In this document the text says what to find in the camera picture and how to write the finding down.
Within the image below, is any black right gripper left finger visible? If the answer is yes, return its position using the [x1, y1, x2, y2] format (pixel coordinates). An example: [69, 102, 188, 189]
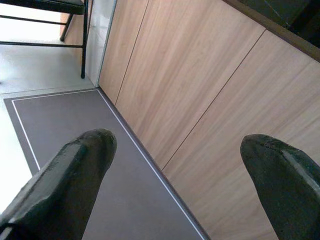
[0, 128, 118, 240]

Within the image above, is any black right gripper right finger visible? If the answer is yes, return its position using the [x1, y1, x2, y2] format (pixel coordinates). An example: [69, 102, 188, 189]
[240, 133, 320, 240]

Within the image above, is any grey white-lined floor mat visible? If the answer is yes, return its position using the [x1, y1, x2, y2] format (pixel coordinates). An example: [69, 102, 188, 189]
[3, 88, 211, 240]

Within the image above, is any light wood cabinet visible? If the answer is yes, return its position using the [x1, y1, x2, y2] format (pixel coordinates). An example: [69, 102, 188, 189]
[97, 0, 320, 240]

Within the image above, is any black metal frame chair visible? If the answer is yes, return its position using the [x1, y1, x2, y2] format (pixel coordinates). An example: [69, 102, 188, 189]
[0, 0, 94, 80]

